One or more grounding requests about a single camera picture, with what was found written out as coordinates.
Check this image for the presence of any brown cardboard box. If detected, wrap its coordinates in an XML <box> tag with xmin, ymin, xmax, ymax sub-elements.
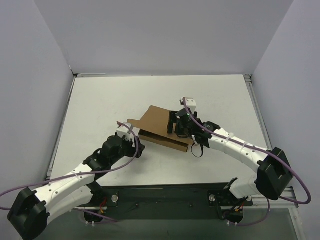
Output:
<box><xmin>127</xmin><ymin>105</ymin><xmax>193</xmax><ymax>153</ymax></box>

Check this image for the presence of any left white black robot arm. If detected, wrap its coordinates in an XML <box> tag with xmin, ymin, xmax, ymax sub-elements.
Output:
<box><xmin>7</xmin><ymin>135</ymin><xmax>146</xmax><ymax>240</ymax></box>

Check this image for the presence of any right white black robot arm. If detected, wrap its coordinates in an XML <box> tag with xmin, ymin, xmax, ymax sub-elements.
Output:
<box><xmin>167</xmin><ymin>109</ymin><xmax>293</xmax><ymax>201</ymax></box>

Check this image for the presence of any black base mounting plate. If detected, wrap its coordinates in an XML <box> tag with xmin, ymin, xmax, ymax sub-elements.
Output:
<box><xmin>80</xmin><ymin>183</ymin><xmax>253</xmax><ymax>221</ymax></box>

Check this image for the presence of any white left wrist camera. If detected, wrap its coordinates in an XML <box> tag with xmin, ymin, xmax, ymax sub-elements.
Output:
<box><xmin>116</xmin><ymin>122</ymin><xmax>135</xmax><ymax>142</ymax></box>

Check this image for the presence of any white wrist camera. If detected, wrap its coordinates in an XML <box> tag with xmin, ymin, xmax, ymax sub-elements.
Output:
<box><xmin>180</xmin><ymin>97</ymin><xmax>197</xmax><ymax>114</ymax></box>
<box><xmin>116</xmin><ymin>122</ymin><xmax>135</xmax><ymax>142</ymax></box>

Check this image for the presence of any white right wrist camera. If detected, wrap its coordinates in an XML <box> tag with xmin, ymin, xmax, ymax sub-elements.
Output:
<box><xmin>180</xmin><ymin>97</ymin><xmax>197</xmax><ymax>114</ymax></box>

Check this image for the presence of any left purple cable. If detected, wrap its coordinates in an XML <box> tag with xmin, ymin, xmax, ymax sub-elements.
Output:
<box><xmin>0</xmin><ymin>121</ymin><xmax>141</xmax><ymax>225</ymax></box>

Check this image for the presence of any purple cable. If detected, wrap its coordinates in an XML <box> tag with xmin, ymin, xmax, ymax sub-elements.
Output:
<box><xmin>182</xmin><ymin>97</ymin><xmax>312</xmax><ymax>227</ymax></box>
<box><xmin>0</xmin><ymin>121</ymin><xmax>141</xmax><ymax>225</ymax></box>

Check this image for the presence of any aluminium frame rail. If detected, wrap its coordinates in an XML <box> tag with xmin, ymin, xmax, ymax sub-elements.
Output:
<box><xmin>251</xmin><ymin>187</ymin><xmax>300</xmax><ymax>210</ymax></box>

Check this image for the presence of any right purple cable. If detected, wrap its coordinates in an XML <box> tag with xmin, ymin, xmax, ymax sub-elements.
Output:
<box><xmin>182</xmin><ymin>97</ymin><xmax>312</xmax><ymax>227</ymax></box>

